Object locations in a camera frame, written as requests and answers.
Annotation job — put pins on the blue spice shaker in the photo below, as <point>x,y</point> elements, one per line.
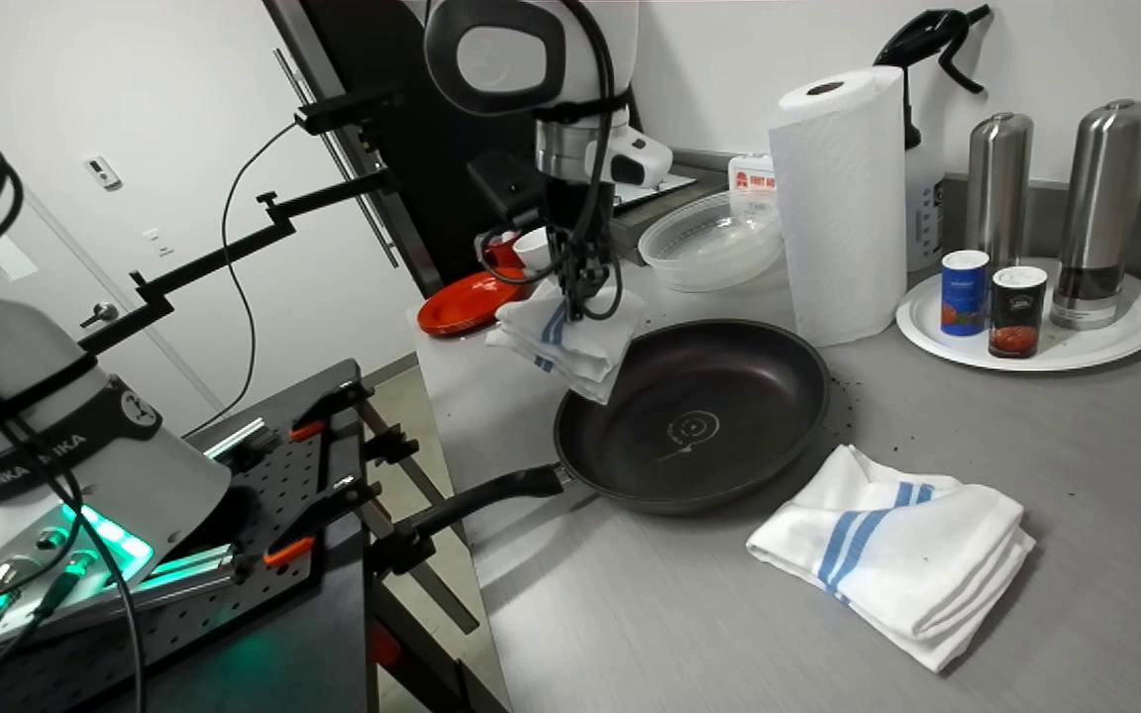
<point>965,297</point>

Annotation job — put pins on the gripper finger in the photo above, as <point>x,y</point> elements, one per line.
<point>565,282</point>
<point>590,282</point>

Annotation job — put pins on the white cup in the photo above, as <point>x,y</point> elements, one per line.
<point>534,248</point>

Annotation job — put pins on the white towel with blue stripes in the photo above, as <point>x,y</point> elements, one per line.
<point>907,564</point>
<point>580,347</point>

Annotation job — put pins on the wall thermostat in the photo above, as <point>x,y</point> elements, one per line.
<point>104,173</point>

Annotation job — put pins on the red plate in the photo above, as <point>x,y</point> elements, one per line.
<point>462,302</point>

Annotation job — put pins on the red cup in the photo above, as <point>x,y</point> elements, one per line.
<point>503,254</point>

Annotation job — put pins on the spray bottle with black head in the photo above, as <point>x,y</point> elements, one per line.
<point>922,198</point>

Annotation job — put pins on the short steel mill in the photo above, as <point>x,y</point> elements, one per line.
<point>998,188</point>

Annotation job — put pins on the black refrigerator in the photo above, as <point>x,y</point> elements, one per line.
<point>422,198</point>

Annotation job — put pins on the stack of clear plastic bowls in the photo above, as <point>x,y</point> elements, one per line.
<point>709,248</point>

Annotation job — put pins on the white plate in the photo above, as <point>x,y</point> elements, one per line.
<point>1125,337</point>

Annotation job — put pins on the white first aid box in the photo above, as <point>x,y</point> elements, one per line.
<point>751,176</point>

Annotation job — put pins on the wall switch plate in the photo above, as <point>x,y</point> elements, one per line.
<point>157,243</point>

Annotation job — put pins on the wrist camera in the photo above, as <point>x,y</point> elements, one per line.
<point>501,188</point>

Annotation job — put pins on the black orange clamp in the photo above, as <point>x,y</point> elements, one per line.
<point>333,510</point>
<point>343,401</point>

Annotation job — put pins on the camera on mount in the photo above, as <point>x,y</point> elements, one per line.
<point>234,243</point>

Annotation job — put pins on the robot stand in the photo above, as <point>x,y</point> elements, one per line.
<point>293,634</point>

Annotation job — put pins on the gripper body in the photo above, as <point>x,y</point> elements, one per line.
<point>575,213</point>

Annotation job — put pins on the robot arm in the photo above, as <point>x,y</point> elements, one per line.
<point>55,416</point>

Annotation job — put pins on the tall steel mill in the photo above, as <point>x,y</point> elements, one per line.
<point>1105,198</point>

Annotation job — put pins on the black frying pan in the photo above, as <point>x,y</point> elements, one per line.
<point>699,416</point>

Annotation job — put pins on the paper towel roll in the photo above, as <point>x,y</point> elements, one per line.
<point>843,218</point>

